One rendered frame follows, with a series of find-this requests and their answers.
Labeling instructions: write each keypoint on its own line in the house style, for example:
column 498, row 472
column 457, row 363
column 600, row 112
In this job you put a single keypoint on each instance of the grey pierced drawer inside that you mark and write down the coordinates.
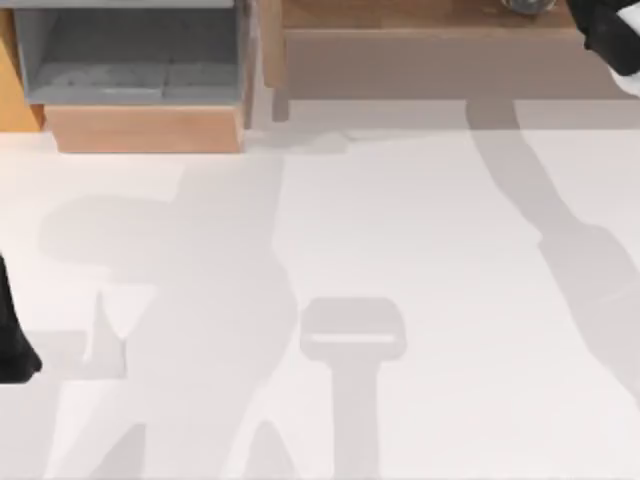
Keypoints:
column 125, row 55

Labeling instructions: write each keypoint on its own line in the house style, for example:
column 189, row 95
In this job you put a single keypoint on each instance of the wooden cupboard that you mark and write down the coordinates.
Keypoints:
column 14, row 95

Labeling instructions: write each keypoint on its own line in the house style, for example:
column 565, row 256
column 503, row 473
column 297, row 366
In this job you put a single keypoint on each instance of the pale wooden drawer front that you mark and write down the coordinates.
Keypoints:
column 142, row 129

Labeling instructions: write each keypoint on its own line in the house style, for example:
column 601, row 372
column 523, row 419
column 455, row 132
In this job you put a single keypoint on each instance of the dark shiny round object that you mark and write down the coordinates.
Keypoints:
column 530, row 5

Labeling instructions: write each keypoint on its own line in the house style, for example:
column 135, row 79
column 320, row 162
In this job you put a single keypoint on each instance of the wooden open shelf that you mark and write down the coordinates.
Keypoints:
column 430, row 60

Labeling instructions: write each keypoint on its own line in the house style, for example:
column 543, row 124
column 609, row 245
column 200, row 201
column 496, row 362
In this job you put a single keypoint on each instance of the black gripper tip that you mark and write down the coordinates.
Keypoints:
column 15, row 345

